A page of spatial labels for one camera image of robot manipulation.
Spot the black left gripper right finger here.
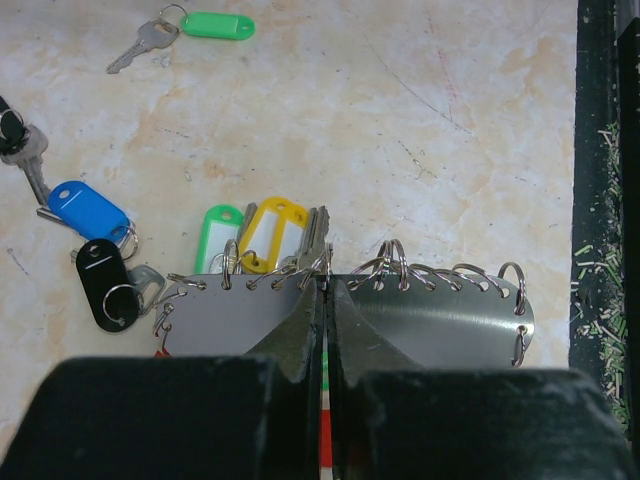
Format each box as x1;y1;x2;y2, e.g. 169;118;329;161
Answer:
329;280;639;479

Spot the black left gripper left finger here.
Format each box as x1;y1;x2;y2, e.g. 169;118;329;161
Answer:
1;283;323;479

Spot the red-handled metal key organizer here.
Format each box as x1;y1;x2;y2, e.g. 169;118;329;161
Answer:
153;240;535;479

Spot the key with yellow tag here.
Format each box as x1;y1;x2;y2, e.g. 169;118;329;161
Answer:
238;197;330;274

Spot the key with black tag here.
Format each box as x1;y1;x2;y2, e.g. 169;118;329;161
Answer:
75;239;166;334

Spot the key with blue tag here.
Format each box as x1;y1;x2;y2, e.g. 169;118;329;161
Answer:
36;180;139;260

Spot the key with green tag on ring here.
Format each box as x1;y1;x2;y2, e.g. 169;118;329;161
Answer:
194;204;244;274

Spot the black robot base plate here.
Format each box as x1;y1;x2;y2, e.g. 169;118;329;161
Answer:
568;1;633;440

